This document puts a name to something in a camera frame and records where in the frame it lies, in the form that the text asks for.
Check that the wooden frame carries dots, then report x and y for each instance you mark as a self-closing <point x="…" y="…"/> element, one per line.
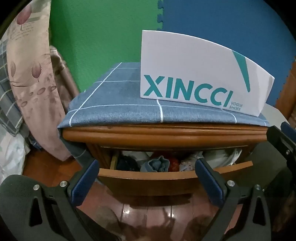
<point x="288" y="97"/>

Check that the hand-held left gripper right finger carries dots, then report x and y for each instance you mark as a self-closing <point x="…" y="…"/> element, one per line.
<point x="208" y="183"/>

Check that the white underwear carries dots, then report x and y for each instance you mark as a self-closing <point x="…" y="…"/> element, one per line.
<point x="219" y="155"/>

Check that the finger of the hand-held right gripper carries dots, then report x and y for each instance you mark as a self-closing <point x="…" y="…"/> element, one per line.
<point x="281" y="139"/>

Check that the white shoe box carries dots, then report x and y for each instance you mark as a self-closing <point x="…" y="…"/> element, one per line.
<point x="185" y="58"/>

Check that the wooden nightstand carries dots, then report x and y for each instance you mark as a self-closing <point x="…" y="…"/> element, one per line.
<point x="161" y="136"/>

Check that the green foam mat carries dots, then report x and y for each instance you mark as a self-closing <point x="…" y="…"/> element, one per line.
<point x="104" y="34"/>

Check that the brown bed headboard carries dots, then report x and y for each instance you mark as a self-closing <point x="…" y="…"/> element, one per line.
<point x="62" y="69"/>

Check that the navy patterned underwear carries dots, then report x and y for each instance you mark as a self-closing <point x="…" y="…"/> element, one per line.
<point x="126" y="162"/>

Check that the white patterned bedsheet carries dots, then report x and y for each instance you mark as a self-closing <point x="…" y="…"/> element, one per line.
<point x="11" y="153"/>

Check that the light floral underwear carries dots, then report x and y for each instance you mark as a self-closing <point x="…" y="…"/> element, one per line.
<point x="188" y="165"/>

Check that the blue foam mat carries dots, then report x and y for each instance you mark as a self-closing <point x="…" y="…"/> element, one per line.
<point x="231" y="23"/>

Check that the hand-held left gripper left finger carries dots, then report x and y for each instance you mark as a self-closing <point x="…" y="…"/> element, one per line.
<point x="84" y="183"/>

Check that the grey plaid blanket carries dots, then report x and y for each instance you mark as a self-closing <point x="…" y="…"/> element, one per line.
<point x="9" y="92"/>

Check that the grey blue underwear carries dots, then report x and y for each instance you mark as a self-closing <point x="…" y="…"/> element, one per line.
<point x="157" y="165"/>

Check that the blue checked cloth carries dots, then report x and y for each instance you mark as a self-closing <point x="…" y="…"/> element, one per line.
<point x="115" y="102"/>

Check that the wooden drawer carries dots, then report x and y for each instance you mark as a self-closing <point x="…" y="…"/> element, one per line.
<point x="150" y="183"/>

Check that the red underwear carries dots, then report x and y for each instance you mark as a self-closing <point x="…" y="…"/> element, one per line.
<point x="173" y="162"/>

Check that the pink floral pillow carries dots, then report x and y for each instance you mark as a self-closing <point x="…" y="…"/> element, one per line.
<point x="34" y="81"/>

